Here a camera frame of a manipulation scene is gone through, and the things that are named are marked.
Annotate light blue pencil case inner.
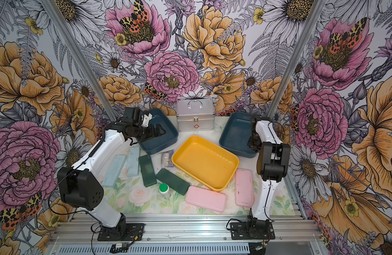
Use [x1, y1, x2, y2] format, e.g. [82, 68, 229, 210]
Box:
[126, 147, 141, 177]

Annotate pink pencil case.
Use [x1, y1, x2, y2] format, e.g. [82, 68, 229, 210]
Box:
[185, 186, 227, 213]
[235, 169, 254, 208]

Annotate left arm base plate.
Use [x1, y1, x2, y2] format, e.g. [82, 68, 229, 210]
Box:
[97, 223, 145, 242]

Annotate green cap white bottle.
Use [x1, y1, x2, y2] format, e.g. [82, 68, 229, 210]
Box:
[159, 183, 171, 199]

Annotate dark green pencil case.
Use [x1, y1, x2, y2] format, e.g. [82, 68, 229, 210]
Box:
[138, 155, 157, 188]

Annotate pink pencil case lower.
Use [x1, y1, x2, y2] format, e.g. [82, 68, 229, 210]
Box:
[185, 186, 227, 213]

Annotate floral table mat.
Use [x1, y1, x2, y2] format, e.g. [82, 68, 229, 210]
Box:
[104, 157, 296, 216]

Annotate aluminium front rail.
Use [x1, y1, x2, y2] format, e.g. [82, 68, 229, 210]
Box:
[49, 214, 321, 244]

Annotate teal storage tray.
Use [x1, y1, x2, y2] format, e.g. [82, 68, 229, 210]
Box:
[139, 108, 178, 155]
[219, 112, 257, 158]

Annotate silver metal first-aid case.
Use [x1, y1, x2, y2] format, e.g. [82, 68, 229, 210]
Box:
[176, 99, 215, 132]

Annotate yellow storage tray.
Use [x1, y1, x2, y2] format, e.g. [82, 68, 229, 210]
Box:
[172, 136, 239, 192]

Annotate light blue pencil case outer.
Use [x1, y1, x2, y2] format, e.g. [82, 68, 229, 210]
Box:
[102, 155, 127, 187]

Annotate dark green pencil case slanted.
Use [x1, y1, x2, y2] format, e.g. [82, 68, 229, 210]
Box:
[156, 169, 191, 196]

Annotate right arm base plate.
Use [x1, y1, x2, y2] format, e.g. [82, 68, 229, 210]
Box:
[227, 222, 276, 241]

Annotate small green circuit board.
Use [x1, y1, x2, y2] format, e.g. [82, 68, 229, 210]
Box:
[109, 242, 130, 254]

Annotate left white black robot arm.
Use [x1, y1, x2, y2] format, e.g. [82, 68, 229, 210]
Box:
[57, 120, 166, 241]

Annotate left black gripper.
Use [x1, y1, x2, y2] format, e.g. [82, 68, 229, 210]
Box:
[129, 124, 166, 142]

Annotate small clear packet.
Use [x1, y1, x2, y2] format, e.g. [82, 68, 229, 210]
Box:
[160, 150, 174, 168]

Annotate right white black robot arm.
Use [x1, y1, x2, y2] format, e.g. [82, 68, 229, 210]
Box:
[247, 115, 291, 240]

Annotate pink pencil case right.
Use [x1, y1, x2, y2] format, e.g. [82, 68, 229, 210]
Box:
[235, 169, 254, 208]

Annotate light blue pencil case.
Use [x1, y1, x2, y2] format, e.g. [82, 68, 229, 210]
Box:
[102, 155, 127, 187]
[126, 147, 141, 177]

